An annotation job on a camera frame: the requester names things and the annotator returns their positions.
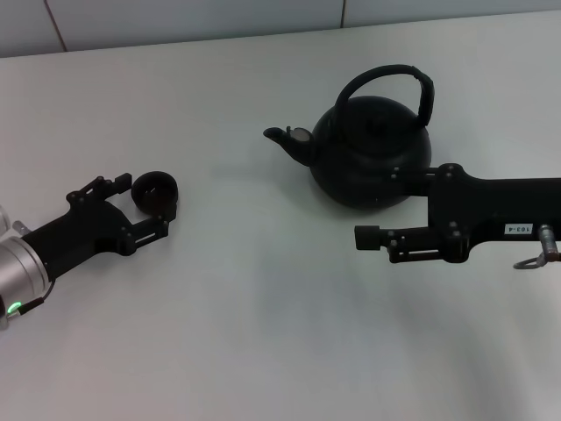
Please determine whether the small black teacup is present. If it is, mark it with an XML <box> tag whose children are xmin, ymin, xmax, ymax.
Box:
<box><xmin>131</xmin><ymin>170</ymin><xmax>180</xmax><ymax>216</ymax></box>

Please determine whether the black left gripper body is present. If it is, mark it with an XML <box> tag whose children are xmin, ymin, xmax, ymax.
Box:
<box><xmin>21</xmin><ymin>189</ymin><xmax>132</xmax><ymax>282</ymax></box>

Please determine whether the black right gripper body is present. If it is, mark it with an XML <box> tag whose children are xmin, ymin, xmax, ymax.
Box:
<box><xmin>427</xmin><ymin>162</ymin><xmax>561</xmax><ymax>263</ymax></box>

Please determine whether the black cast iron teapot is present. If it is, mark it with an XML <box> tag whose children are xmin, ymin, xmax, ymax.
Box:
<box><xmin>263</xmin><ymin>64</ymin><xmax>436</xmax><ymax>210</ymax></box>

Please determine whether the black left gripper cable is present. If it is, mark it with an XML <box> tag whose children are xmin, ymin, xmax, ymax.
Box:
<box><xmin>8</xmin><ymin>297</ymin><xmax>47</xmax><ymax>317</ymax></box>

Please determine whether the grey right gripper cable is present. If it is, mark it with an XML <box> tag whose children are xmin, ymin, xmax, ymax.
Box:
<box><xmin>513</xmin><ymin>223</ymin><xmax>561</xmax><ymax>270</ymax></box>

